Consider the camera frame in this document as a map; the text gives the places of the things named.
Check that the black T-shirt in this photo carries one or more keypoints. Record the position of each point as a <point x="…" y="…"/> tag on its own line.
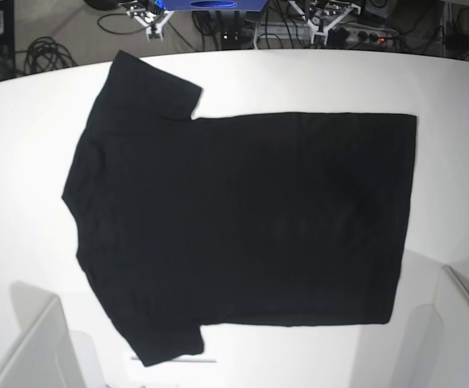
<point x="284" y="219"/>

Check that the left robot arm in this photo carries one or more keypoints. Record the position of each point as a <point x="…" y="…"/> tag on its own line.
<point x="314" y="20"/>

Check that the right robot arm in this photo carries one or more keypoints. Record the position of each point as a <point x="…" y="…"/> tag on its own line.
<point x="152" y="15"/>

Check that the white power strip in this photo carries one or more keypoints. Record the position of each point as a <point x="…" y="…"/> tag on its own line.
<point x="341" y="34"/>

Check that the black device with lights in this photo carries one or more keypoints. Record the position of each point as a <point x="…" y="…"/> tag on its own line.
<point x="230" y="24"/>

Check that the blue box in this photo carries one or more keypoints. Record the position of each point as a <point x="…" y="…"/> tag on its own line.
<point x="213" y="5"/>

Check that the white left side panel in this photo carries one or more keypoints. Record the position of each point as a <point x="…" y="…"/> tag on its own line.
<point x="43" y="355"/>

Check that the white panel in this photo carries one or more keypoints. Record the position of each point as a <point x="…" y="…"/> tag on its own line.
<point x="435" y="351"/>
<point x="43" y="355"/>

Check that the white right side panel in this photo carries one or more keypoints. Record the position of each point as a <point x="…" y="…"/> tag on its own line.
<point x="435" y="351"/>

